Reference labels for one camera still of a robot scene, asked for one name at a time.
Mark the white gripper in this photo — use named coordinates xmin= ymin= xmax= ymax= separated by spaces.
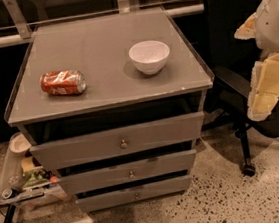
xmin=234 ymin=0 xmax=279 ymax=121

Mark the grey drawer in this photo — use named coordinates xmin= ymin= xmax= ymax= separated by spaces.
xmin=59 ymin=150 xmax=197 ymax=195
xmin=30 ymin=112 xmax=204 ymax=170
xmin=75 ymin=175 xmax=192 ymax=212

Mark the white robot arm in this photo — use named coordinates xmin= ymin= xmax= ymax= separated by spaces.
xmin=234 ymin=0 xmax=279 ymax=121

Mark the grey bottom drawer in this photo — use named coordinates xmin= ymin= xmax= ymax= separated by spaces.
xmin=75 ymin=175 xmax=192 ymax=212

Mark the grey drawer cabinet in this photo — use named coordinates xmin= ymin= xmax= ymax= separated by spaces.
xmin=5 ymin=8 xmax=213 ymax=200

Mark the grey top drawer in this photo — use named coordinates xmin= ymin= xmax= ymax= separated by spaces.
xmin=30 ymin=112 xmax=204 ymax=170

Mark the black office chair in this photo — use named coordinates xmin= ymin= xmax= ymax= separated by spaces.
xmin=203 ymin=0 xmax=279 ymax=176

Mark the white ceramic bowl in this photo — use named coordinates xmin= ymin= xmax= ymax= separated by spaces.
xmin=129 ymin=40 xmax=170 ymax=75

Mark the orange soda can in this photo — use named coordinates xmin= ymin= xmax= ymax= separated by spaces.
xmin=39 ymin=69 xmax=86 ymax=96

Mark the green snack bag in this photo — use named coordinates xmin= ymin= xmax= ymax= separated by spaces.
xmin=23 ymin=169 xmax=50 ymax=188

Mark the white cup in tray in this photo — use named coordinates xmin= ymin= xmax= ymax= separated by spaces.
xmin=9 ymin=133 xmax=31 ymax=154

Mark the metal railing bar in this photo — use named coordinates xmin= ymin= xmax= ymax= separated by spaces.
xmin=0 ymin=4 xmax=204 ymax=48

